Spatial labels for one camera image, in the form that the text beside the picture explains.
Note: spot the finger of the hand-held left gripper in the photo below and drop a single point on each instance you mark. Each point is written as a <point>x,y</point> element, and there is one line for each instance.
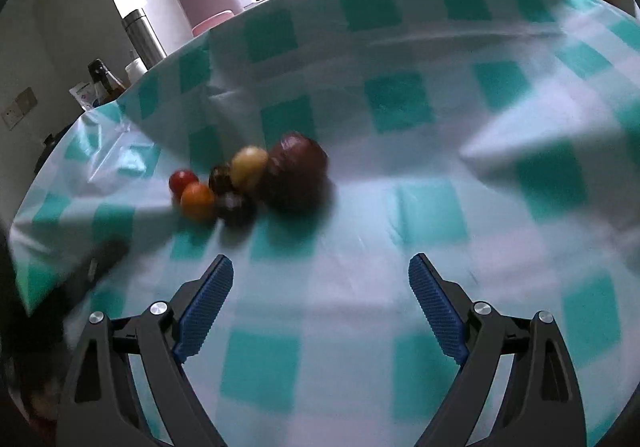
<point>100,267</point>

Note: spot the small dark round fruit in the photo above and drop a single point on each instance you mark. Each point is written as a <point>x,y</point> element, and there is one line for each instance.
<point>235,209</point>
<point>220,179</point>

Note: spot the small white jar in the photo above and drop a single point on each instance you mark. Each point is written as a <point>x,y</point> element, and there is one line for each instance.
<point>136,69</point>

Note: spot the small red tomato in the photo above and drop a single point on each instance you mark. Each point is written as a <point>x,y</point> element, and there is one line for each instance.
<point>182,181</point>

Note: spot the large red apple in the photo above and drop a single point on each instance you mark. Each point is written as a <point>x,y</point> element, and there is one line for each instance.
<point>295,172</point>

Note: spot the black pot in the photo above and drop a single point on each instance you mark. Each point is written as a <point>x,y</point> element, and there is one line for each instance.
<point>47,152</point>

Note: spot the pink cup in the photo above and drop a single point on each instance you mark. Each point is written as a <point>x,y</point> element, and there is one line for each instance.
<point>212,22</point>

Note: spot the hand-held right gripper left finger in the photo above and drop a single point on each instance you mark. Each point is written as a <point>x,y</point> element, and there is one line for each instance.
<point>202,307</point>

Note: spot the dark glass bottle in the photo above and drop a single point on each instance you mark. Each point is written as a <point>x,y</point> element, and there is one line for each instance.
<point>106,84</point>

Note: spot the orange tangerine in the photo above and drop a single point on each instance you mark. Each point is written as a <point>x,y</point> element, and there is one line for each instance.
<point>197,202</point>

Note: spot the yellow round fruit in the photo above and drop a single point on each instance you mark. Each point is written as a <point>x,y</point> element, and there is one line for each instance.
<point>248,166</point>

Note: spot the wall socket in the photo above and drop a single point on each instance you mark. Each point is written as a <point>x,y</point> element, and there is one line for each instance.
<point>20,108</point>

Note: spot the white packet red label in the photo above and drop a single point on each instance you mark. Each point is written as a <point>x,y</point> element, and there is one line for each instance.
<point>82,96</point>

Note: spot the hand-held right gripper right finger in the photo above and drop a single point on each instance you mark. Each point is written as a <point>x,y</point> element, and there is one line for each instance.
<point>437,312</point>

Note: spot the green white checkered tablecloth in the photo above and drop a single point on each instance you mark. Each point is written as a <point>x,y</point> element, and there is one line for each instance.
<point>400,237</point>

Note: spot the steel vacuum flask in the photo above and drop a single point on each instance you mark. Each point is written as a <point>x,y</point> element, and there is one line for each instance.
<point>142,37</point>

